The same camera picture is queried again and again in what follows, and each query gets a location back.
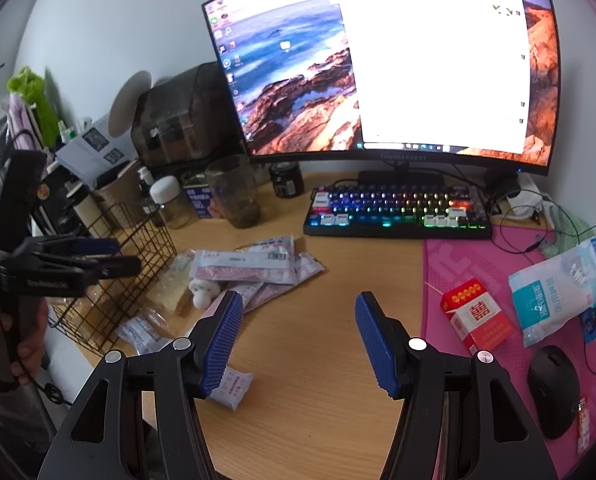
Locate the RGB mechanical keyboard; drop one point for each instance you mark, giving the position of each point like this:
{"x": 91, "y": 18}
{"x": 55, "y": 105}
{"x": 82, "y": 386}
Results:
{"x": 413, "y": 212}

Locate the woven beige basket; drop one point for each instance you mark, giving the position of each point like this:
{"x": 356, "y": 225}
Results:
{"x": 119, "y": 194}

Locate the small white pump bottle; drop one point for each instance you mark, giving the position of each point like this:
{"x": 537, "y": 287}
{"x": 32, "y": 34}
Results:
{"x": 145, "y": 181}

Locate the red cigarette pack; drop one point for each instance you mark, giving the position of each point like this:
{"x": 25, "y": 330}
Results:
{"x": 476, "y": 317}

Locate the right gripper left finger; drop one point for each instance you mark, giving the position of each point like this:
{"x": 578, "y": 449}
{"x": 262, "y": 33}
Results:
{"x": 102, "y": 436}

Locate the bagged sliced bread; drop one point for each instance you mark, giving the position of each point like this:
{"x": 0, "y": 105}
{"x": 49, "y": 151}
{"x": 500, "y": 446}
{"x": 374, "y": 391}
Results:
{"x": 171, "y": 294}

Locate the cream thermos bottle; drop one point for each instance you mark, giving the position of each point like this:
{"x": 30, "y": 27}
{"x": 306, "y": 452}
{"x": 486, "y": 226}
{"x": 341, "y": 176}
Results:
{"x": 89, "y": 212}

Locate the pink white flat packet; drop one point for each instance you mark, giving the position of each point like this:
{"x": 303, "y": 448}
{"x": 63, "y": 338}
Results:
{"x": 303, "y": 268}

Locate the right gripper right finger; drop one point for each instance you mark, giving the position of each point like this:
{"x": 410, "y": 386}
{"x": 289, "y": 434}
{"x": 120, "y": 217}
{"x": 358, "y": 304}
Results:
{"x": 461, "y": 417}

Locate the green plush toy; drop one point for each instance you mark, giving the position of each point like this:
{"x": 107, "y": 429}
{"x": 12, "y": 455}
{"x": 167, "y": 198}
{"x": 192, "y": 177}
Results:
{"x": 30, "y": 87}

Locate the white red printed packet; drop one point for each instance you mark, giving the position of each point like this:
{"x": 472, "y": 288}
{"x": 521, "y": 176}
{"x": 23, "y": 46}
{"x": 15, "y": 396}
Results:
{"x": 256, "y": 262}

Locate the blue luncheon meat tin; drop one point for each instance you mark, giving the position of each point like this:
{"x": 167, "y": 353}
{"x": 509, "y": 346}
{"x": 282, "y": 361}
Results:
{"x": 200, "y": 196}

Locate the white paper box with QR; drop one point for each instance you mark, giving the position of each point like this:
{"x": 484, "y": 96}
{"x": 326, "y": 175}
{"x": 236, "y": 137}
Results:
{"x": 93, "y": 153}

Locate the curved computer monitor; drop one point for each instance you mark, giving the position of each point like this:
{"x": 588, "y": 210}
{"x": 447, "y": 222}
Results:
{"x": 466, "y": 82}

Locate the black computer mouse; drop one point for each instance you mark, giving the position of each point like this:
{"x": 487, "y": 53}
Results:
{"x": 555, "y": 390}

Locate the round white fan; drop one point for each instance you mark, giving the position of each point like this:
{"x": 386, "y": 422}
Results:
{"x": 121, "y": 114}

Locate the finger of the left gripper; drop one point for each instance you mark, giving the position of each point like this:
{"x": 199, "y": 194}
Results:
{"x": 92, "y": 246}
{"x": 114, "y": 268}

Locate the white blue plastic pouch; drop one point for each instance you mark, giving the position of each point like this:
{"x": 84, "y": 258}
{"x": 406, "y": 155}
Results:
{"x": 550, "y": 293}

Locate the white lidded jar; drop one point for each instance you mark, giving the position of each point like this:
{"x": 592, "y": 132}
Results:
{"x": 174, "y": 207}

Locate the small black jar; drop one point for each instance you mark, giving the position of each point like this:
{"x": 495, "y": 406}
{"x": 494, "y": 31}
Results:
{"x": 286, "y": 178}

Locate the left hand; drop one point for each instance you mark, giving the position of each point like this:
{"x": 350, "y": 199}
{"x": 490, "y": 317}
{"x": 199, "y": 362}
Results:
{"x": 21, "y": 359}

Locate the black wire basket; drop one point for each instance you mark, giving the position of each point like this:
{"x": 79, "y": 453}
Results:
{"x": 144, "y": 252}

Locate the white mushroom toy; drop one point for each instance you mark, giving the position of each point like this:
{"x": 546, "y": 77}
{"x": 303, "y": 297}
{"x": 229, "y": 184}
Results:
{"x": 203, "y": 292}

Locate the clear plastic cup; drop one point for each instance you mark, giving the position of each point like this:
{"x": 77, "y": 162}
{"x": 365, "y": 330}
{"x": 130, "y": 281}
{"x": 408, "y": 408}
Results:
{"x": 233, "y": 186}

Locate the small white sachet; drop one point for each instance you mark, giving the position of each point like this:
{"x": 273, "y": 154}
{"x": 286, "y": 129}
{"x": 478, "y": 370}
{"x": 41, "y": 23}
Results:
{"x": 232, "y": 389}

